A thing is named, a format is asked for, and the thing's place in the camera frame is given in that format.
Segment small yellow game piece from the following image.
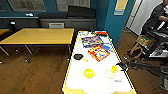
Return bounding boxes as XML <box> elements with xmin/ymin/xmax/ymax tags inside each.
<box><xmin>82</xmin><ymin>58</ymin><xmax>89</xmax><ymax>63</ymax></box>

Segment yellow wall poster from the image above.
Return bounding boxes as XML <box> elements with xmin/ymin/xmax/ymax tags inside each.
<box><xmin>113</xmin><ymin>0</ymin><xmax>129</xmax><ymax>17</ymax></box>

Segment person in dark shirt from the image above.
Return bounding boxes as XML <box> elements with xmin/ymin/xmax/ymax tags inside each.
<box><xmin>143</xmin><ymin>2</ymin><xmax>168</xmax><ymax>34</ymax></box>

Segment white air hockey game table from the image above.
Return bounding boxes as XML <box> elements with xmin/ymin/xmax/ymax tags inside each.
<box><xmin>61</xmin><ymin>30</ymin><xmax>138</xmax><ymax>94</ymax></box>

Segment dark sofa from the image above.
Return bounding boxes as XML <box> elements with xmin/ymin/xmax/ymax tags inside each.
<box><xmin>0</xmin><ymin>17</ymin><xmax>41</xmax><ymax>33</ymax></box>

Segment round black object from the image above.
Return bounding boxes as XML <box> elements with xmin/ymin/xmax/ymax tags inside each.
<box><xmin>9</xmin><ymin>20</ymin><xmax>17</xmax><ymax>29</ymax></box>

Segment white door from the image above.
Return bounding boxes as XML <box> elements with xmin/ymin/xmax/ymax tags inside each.
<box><xmin>128</xmin><ymin>0</ymin><xmax>148</xmax><ymax>35</ymax></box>

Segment black wheeled cart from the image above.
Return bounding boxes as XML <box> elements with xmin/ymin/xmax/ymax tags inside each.
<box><xmin>140</xmin><ymin>27</ymin><xmax>168</xmax><ymax>62</ymax></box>

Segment brown bag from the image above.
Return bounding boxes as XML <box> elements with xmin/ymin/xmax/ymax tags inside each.
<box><xmin>126</xmin><ymin>43</ymin><xmax>145</xmax><ymax>60</ymax></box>

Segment flat red box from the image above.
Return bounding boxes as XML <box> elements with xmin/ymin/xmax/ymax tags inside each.
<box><xmin>95</xmin><ymin>31</ymin><xmax>109</xmax><ymax>37</ymax></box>

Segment wooden table with yellow top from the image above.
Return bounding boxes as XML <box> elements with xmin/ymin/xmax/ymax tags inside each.
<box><xmin>0</xmin><ymin>28</ymin><xmax>76</xmax><ymax>64</ymax></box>
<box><xmin>0</xmin><ymin>28</ymin><xmax>12</xmax><ymax>38</ymax></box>

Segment colourful snack packets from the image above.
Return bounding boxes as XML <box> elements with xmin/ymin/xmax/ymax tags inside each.
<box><xmin>87</xmin><ymin>45</ymin><xmax>111</xmax><ymax>63</ymax></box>

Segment white paper item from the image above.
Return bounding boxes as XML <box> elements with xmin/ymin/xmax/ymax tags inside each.
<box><xmin>78</xmin><ymin>31</ymin><xmax>91</xmax><ymax>39</ymax></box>

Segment white box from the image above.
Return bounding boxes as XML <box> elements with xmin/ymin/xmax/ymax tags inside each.
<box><xmin>99</xmin><ymin>35</ymin><xmax>113</xmax><ymax>45</ymax></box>

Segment blue plate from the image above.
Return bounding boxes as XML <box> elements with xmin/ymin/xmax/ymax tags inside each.
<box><xmin>99</xmin><ymin>44</ymin><xmax>111</xmax><ymax>52</ymax></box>

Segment black bowl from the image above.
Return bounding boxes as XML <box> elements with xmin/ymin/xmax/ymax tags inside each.
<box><xmin>73</xmin><ymin>53</ymin><xmax>83</xmax><ymax>61</ymax></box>

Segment long black case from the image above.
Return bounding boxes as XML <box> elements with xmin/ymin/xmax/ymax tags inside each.
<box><xmin>67</xmin><ymin>5</ymin><xmax>97</xmax><ymax>20</ymax></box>

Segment grey sofa bench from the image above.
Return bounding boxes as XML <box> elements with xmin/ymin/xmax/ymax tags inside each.
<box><xmin>37</xmin><ymin>12</ymin><xmax>98</xmax><ymax>31</ymax></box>

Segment cardboard box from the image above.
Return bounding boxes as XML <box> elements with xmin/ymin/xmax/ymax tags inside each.
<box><xmin>135</xmin><ymin>34</ymin><xmax>153</xmax><ymax>48</ymax></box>

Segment white paper label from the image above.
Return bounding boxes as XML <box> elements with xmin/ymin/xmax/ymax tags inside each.
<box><xmin>48</xmin><ymin>22</ymin><xmax>65</xmax><ymax>29</ymax></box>

